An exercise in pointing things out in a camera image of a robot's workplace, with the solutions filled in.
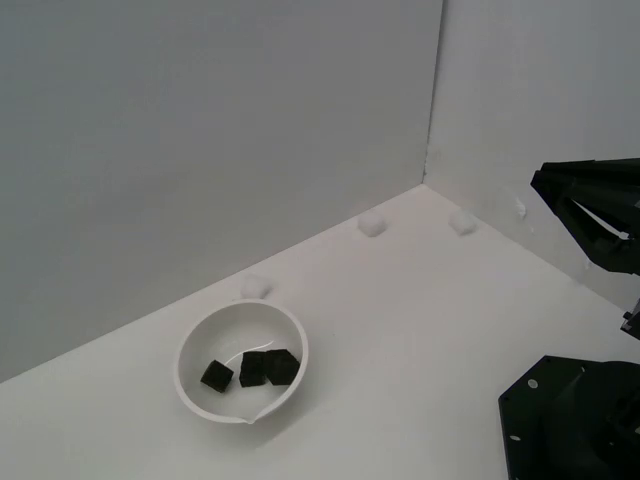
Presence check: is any white foam cube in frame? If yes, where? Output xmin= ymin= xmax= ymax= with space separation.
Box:
xmin=357 ymin=209 xmax=389 ymax=239
xmin=240 ymin=274 xmax=274 ymax=300
xmin=448 ymin=209 xmax=478 ymax=236

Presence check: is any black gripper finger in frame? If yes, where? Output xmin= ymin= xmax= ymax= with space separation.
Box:
xmin=542 ymin=196 xmax=640 ymax=275
xmin=529 ymin=157 xmax=640 ymax=236

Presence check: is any black foam cube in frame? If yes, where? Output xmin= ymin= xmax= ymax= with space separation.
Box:
xmin=263 ymin=348 xmax=302 ymax=389
xmin=200 ymin=359 xmax=236 ymax=396
xmin=238 ymin=350 xmax=269 ymax=389

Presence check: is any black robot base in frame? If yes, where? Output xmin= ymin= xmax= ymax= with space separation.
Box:
xmin=498 ymin=355 xmax=640 ymax=480

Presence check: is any white bowl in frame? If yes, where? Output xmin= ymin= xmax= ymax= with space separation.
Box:
xmin=173 ymin=299 xmax=310 ymax=426

